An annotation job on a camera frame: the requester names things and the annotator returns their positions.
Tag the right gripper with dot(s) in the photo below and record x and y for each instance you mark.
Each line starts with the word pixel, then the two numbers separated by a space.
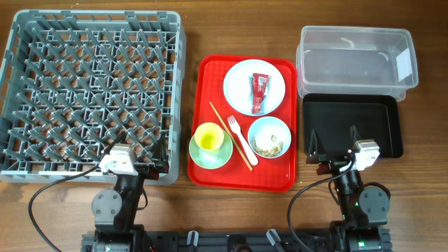
pixel 319 156

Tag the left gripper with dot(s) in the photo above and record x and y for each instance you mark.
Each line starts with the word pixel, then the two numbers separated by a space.
pixel 159 164

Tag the rice and food scraps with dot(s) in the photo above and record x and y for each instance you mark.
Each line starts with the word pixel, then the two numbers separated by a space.
pixel 267 146

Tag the light blue bowl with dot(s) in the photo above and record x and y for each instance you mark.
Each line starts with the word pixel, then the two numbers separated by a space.
pixel 269 125

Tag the yellow plastic cup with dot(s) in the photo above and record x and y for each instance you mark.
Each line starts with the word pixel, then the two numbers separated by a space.
pixel 209 136

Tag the green saucer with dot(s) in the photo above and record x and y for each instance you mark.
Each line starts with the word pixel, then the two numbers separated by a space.
pixel 214 159

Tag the red sauce packet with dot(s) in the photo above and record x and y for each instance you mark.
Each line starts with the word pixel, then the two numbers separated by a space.
pixel 260 83

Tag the light blue plate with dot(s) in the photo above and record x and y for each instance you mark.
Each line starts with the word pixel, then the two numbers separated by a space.
pixel 238 91

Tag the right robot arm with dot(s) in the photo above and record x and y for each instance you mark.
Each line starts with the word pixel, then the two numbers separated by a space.
pixel 364 206

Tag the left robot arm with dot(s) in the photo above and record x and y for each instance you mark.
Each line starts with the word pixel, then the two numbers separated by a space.
pixel 115 209

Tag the grey dishwasher rack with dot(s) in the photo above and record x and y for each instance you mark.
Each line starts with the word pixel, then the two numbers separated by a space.
pixel 73 80

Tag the black tray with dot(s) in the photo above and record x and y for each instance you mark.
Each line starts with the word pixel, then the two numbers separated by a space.
pixel 331 115

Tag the wooden chopstick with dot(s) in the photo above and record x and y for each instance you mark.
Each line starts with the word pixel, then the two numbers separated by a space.
pixel 231 137

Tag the clear plastic bin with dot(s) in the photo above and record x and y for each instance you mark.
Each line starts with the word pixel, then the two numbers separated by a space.
pixel 356 61

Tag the red plastic tray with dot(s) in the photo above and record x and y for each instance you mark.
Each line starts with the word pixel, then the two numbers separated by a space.
pixel 273 175

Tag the white plastic fork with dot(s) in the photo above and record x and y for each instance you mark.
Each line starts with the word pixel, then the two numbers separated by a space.
pixel 235 127

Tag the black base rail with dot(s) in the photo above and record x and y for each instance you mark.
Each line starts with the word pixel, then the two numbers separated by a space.
pixel 315 239

